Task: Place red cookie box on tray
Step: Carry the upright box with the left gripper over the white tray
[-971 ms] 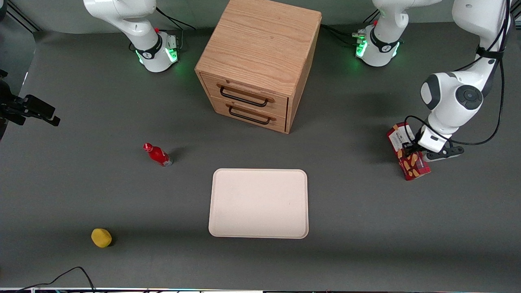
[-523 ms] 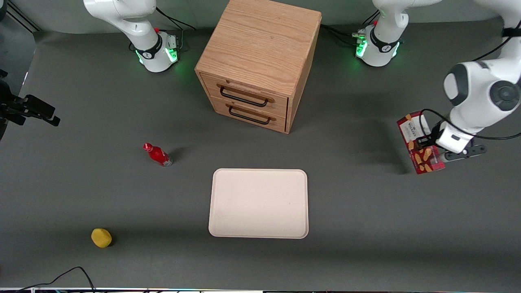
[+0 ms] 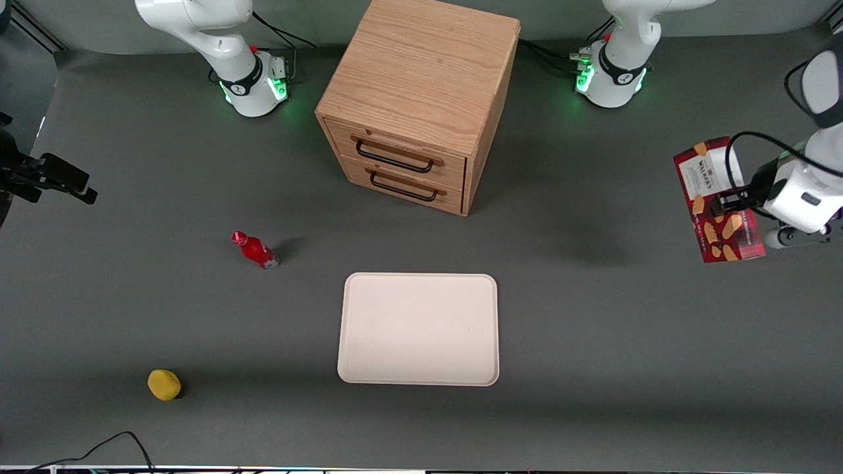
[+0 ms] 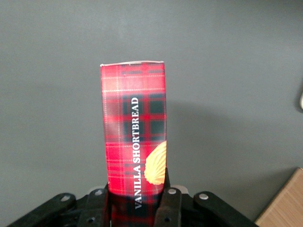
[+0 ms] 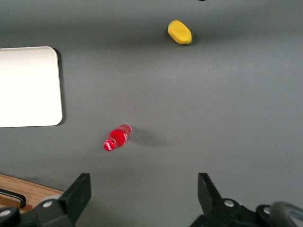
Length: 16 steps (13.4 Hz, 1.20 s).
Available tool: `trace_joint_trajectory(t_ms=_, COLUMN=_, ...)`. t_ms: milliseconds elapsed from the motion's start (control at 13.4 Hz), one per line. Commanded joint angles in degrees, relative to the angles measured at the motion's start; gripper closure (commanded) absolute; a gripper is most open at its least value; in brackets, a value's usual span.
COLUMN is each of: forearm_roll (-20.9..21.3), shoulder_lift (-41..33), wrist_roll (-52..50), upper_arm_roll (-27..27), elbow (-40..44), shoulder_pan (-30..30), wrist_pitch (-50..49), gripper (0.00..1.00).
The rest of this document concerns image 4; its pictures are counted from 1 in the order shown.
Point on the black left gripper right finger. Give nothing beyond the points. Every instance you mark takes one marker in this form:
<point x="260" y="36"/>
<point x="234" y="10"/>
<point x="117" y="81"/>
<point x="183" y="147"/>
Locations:
<point x="189" y="208"/>

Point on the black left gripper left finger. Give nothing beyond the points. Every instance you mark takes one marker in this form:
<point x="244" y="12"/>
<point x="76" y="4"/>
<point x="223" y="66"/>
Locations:
<point x="71" y="210"/>

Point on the red tartan cookie box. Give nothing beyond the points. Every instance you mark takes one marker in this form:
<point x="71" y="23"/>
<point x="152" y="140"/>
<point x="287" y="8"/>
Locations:
<point x="135" y="123"/>

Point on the beige plastic tray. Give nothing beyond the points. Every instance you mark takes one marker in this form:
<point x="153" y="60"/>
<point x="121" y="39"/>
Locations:
<point x="301" y="99"/>

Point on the light wooden drawer cabinet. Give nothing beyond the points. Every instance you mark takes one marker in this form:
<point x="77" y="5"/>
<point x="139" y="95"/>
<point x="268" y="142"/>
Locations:
<point x="284" y="205"/>

